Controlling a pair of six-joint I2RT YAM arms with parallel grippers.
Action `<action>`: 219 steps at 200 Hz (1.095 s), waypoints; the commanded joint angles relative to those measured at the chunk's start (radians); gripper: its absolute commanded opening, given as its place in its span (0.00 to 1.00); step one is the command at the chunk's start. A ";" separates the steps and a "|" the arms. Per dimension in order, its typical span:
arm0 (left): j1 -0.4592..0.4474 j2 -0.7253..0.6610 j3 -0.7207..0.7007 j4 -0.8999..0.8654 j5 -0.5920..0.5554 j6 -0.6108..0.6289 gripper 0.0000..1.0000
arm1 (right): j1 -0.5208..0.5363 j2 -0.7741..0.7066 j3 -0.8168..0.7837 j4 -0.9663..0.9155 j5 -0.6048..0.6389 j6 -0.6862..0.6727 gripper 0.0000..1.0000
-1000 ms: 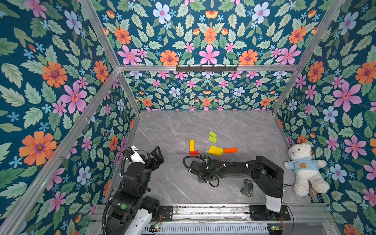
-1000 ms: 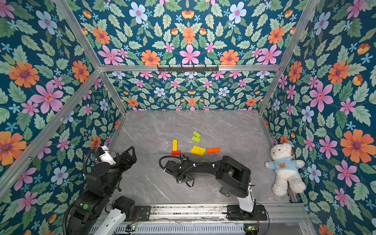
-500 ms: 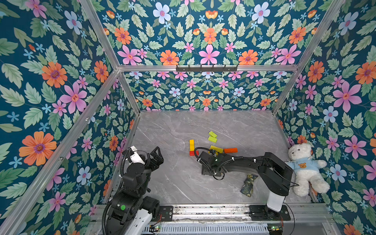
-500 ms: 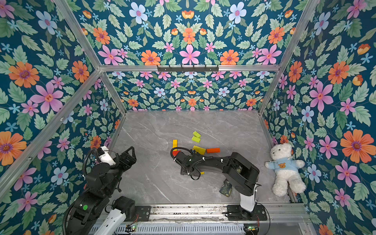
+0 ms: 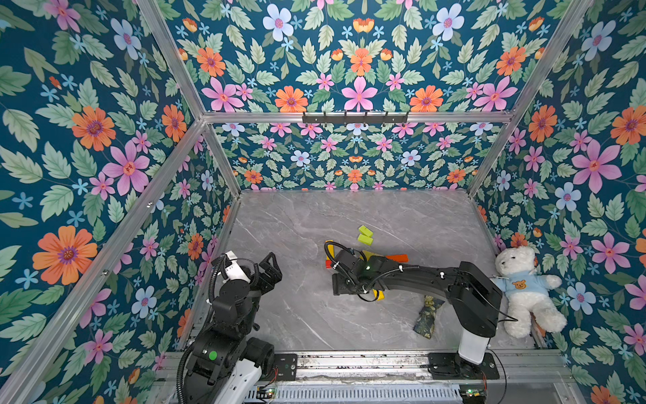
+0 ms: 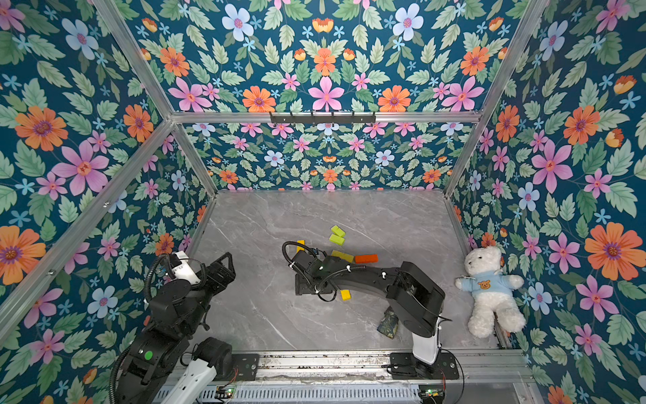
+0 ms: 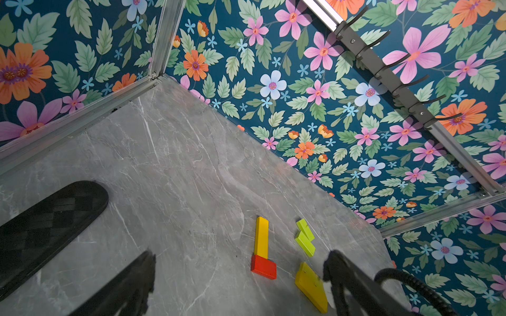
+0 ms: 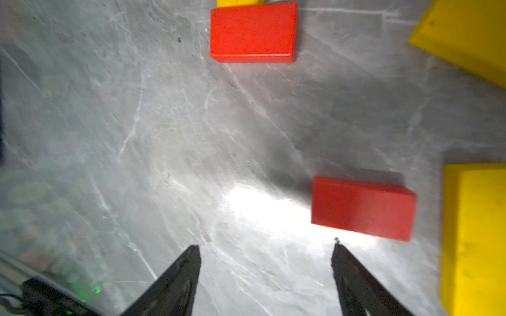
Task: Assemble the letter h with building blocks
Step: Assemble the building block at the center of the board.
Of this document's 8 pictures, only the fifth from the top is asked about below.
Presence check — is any camouflage cloth pouch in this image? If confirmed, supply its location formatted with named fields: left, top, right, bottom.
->
left=413, top=296, right=444, bottom=339

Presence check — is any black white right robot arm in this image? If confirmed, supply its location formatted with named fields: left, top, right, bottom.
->
left=326, top=243, right=503, bottom=365

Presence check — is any aluminium front rail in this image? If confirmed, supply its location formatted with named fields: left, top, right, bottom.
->
left=160, top=349, right=571, bottom=385

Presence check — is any yellow block left upper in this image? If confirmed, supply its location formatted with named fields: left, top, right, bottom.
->
left=373, top=290, right=385, bottom=301

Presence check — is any white teddy bear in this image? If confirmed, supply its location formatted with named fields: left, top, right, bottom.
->
left=493, top=246, right=567, bottom=338

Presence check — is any lime green block far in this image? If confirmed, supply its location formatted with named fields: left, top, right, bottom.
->
left=358, top=226, right=373, bottom=238

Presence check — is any lime green block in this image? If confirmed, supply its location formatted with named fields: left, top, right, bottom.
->
left=358, top=226, right=373, bottom=238
left=358, top=234, right=373, bottom=246

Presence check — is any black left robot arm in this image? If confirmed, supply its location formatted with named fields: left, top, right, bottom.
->
left=176, top=251, right=283, bottom=403

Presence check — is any yellow block middle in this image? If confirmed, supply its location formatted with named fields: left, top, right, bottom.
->
left=362, top=250, right=375, bottom=261

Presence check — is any black hook rail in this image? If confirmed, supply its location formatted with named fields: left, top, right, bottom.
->
left=301, top=111, right=409, bottom=126

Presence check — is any orange block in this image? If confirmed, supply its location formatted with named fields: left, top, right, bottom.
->
left=388, top=254, right=409, bottom=264

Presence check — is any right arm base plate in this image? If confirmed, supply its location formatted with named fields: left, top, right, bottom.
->
left=427, top=352, right=501, bottom=380

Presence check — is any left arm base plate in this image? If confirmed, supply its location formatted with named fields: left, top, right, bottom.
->
left=262, top=353, right=299, bottom=382

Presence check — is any lime green block near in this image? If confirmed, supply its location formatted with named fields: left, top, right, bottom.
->
left=358, top=234, right=373, bottom=246

